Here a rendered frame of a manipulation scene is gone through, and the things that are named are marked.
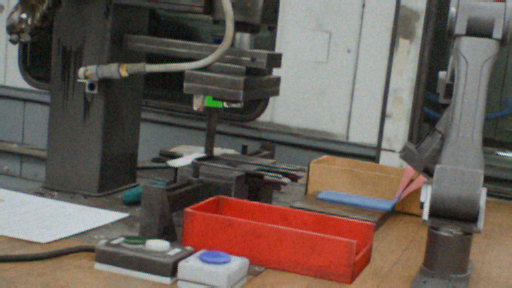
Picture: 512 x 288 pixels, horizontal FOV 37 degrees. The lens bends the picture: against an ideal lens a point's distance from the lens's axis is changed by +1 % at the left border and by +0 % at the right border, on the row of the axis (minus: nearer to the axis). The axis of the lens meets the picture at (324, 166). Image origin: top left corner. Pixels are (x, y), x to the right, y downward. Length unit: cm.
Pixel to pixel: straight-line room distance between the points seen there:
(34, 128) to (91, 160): 96
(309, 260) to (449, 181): 22
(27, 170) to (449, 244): 155
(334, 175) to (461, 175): 48
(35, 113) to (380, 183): 116
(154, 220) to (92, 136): 33
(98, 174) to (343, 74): 75
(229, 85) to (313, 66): 74
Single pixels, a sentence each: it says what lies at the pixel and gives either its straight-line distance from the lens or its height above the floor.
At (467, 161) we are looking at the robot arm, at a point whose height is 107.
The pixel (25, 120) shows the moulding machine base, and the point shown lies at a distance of 234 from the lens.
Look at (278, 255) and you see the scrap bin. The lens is 104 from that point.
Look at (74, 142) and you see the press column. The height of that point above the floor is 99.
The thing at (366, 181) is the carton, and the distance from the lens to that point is 149.
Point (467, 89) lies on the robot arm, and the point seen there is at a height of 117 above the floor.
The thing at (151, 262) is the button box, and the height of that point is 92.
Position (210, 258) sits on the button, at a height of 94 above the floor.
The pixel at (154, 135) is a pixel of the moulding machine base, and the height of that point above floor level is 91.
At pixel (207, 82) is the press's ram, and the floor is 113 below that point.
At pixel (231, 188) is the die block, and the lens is 122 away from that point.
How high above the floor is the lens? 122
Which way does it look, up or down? 10 degrees down
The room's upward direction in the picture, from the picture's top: 7 degrees clockwise
